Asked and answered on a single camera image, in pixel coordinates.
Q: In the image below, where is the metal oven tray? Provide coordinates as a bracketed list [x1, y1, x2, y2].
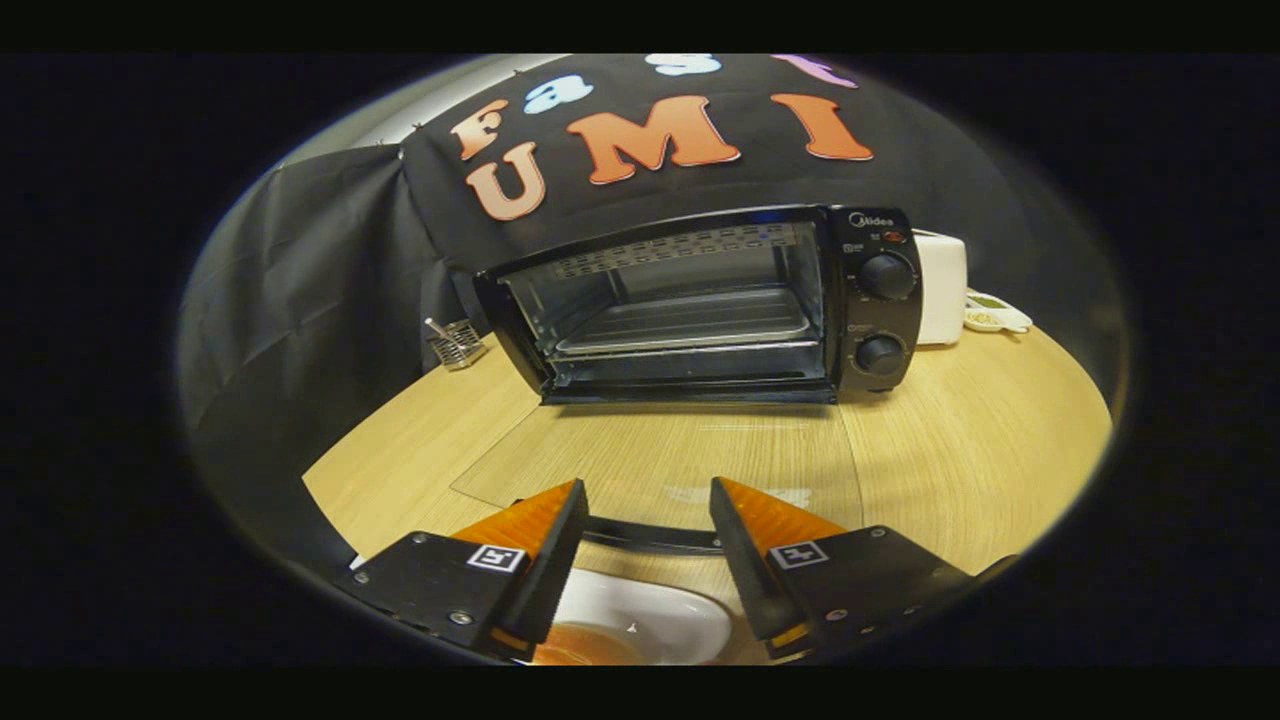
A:
[553, 288, 816, 356]

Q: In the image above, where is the black backdrop cloth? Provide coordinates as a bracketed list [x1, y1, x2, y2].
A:
[178, 54, 1131, 561]

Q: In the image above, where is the white boxy appliance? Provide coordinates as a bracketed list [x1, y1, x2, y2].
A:
[912, 230, 969, 347]

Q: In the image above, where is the white oval plate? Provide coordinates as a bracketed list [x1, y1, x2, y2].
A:
[530, 568, 733, 666]

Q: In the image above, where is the small white digital device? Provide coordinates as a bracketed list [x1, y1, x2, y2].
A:
[962, 288, 1033, 335]

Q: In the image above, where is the black toaster oven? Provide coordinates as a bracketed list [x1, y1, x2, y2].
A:
[450, 204, 926, 556]

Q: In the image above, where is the metal wire holder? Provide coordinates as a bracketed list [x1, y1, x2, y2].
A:
[424, 318, 489, 371]

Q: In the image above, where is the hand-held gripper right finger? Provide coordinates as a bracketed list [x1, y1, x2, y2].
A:
[708, 476, 1021, 661]

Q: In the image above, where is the round tan bread bun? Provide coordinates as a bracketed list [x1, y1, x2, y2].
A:
[532, 622, 646, 666]

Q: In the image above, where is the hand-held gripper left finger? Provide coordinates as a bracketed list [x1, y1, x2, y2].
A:
[345, 478, 591, 663]

